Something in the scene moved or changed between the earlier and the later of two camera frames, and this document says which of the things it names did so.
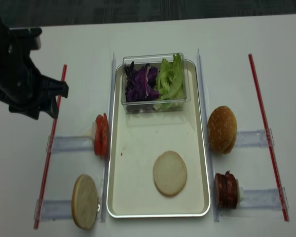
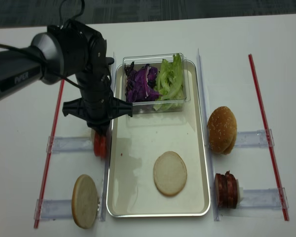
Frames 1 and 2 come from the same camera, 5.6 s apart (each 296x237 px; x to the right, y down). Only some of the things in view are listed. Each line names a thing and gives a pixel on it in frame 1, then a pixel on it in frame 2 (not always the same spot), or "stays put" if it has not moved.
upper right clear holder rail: (253, 138) stays put
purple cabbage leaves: (140, 84) stays put
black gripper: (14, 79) → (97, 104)
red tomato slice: (104, 136) stays put
